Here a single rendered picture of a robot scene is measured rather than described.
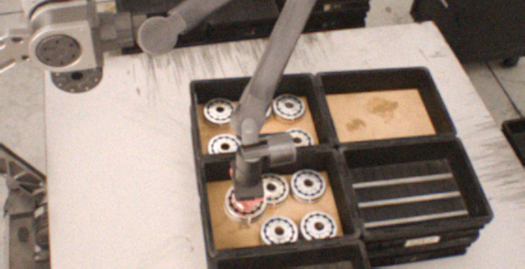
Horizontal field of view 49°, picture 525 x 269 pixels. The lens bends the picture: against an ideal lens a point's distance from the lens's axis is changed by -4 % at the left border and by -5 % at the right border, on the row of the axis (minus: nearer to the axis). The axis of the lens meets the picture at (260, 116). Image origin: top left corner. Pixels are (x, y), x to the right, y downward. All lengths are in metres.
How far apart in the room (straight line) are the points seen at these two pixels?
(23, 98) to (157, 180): 1.41
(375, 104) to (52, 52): 1.15
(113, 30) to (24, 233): 1.35
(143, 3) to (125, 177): 1.13
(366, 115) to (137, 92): 0.80
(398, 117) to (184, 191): 0.74
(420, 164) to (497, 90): 1.67
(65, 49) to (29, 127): 1.83
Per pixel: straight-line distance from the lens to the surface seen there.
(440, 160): 1.94
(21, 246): 2.40
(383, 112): 2.00
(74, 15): 1.23
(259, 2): 3.02
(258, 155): 1.28
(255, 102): 1.26
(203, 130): 1.86
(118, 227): 1.83
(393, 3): 3.83
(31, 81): 3.25
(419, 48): 2.47
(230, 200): 1.46
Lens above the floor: 2.29
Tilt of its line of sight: 50 degrees down
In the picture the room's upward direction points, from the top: 7 degrees clockwise
